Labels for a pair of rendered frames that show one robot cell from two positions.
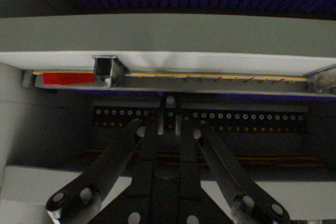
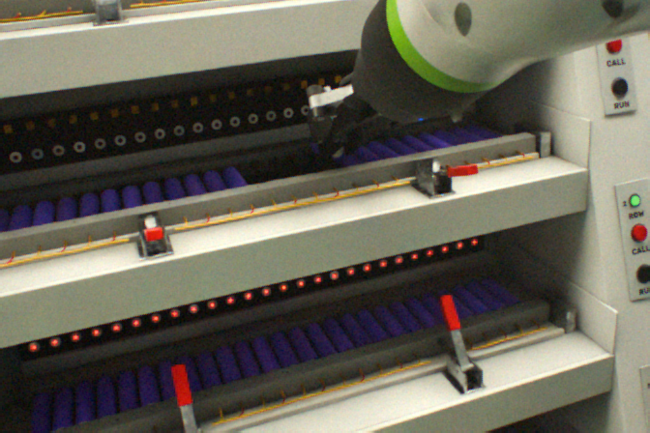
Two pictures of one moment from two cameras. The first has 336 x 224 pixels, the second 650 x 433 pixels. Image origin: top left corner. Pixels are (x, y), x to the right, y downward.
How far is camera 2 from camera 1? 48 cm
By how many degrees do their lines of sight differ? 19
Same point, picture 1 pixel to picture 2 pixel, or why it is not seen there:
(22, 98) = (551, 114)
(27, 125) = (546, 72)
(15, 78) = (558, 143)
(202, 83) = (310, 188)
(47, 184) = not seen: hidden behind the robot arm
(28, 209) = not seen: outside the picture
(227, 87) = (275, 191)
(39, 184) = not seen: hidden behind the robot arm
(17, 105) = (555, 103)
